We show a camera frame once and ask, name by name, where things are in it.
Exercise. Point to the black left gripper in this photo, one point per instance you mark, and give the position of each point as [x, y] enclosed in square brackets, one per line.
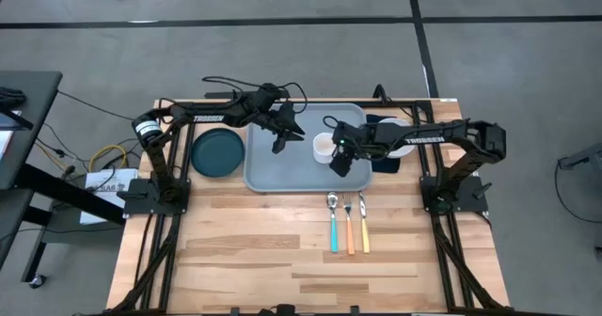
[284, 114]

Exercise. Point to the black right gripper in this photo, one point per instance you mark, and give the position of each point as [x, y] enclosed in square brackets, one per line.
[359, 144]

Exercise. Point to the white mug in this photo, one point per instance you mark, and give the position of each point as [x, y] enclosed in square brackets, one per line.
[322, 149]

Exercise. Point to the dark navy cloth napkin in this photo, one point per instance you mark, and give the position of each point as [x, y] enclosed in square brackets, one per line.
[385, 166]

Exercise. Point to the white ribbed bowl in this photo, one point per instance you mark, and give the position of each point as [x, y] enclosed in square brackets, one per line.
[403, 152]

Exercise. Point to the dark teal plate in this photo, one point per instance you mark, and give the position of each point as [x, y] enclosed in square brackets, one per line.
[217, 152]

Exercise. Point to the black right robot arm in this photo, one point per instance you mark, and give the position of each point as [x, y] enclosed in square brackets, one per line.
[423, 135]

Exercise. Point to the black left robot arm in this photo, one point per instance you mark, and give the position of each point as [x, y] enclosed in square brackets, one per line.
[211, 117]

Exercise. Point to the grey plastic tray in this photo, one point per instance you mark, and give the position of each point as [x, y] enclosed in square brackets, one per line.
[296, 175]

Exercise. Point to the black bar with blue light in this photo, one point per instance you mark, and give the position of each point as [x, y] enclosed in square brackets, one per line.
[221, 95]

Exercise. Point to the black desk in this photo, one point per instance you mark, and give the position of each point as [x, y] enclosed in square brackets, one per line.
[40, 118]

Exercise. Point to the black bundle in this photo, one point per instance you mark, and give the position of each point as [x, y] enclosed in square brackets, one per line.
[9, 97]

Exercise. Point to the white paper sheet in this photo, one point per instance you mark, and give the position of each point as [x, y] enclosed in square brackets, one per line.
[4, 137]

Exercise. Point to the black desk caster wheel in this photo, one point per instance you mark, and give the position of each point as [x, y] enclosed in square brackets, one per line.
[37, 280]

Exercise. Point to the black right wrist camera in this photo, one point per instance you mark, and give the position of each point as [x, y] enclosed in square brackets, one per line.
[342, 135]

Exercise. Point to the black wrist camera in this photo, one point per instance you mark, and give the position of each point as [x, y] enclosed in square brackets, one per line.
[342, 135]
[272, 118]

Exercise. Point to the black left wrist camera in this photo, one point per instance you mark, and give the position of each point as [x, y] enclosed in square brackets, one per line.
[272, 118]

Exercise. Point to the black aluminium table frame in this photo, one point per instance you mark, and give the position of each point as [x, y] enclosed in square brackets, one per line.
[400, 103]

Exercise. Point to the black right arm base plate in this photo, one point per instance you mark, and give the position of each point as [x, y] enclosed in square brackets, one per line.
[472, 198]

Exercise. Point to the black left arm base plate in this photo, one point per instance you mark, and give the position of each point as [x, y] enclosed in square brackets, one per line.
[136, 204]

